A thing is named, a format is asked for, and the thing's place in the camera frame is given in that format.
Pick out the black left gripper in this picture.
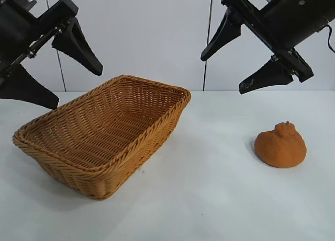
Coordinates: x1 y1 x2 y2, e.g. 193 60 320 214
0 0 104 110

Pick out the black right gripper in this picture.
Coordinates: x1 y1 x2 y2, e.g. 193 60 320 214
200 0 331 95

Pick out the woven wicker rectangular basket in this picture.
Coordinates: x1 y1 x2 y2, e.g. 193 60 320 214
12 74 192 200

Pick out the bumpy orange fruit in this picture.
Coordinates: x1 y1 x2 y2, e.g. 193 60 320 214
254 120 307 168

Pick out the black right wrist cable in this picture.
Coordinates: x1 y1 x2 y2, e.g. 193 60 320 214
318 25 335 53

